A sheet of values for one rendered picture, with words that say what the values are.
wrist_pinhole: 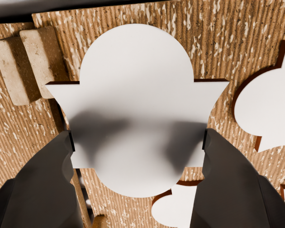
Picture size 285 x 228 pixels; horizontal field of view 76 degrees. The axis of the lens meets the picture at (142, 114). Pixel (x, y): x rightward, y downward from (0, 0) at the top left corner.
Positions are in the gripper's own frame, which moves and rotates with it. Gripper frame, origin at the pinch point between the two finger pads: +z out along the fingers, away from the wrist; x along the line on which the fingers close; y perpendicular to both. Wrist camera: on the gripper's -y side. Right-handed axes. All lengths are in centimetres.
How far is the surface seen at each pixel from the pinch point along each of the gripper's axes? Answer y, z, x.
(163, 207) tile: 16.6, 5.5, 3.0
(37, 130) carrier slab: 4.5, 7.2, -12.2
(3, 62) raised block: -4.0, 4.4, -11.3
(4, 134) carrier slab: 5.2, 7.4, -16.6
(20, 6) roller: -8.3, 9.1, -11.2
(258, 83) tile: -1.5, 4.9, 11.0
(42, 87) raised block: -1.8, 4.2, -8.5
